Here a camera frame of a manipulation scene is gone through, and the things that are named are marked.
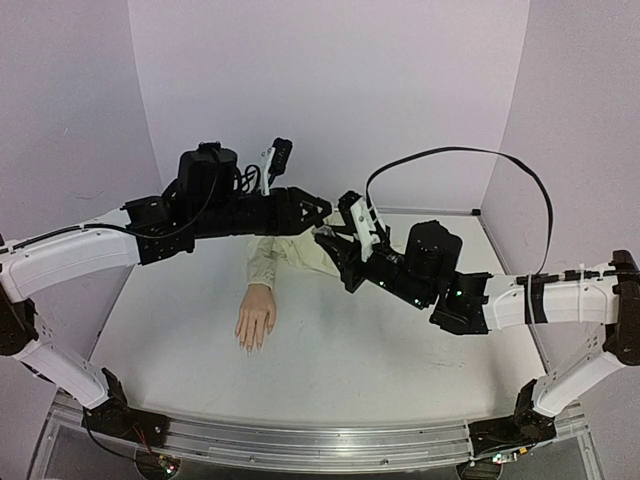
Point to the mannequin hand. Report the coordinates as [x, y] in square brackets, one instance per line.
[257, 317]

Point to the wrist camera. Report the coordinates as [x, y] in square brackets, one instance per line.
[275, 159]
[363, 223]

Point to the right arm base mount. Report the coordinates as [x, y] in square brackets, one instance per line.
[524, 428]

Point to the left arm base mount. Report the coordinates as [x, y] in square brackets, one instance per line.
[125, 415]

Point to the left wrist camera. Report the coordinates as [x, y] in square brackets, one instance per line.
[275, 159]

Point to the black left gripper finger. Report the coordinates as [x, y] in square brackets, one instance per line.
[310, 220]
[309, 202]

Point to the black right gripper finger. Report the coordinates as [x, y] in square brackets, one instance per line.
[343, 254]
[344, 232]

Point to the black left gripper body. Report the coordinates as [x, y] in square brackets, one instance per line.
[281, 224]

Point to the clear glitter nail polish bottle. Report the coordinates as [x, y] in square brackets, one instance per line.
[324, 231]

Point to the cream cloth garment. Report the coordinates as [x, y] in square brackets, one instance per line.
[265, 253]

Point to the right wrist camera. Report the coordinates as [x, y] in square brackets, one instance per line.
[363, 223]

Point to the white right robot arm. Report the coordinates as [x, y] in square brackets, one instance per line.
[424, 275]

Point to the aluminium front rail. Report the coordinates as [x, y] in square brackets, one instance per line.
[75, 445]

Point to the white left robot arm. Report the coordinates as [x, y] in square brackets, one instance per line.
[209, 198]

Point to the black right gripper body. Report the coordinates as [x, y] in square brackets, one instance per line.
[351, 255]

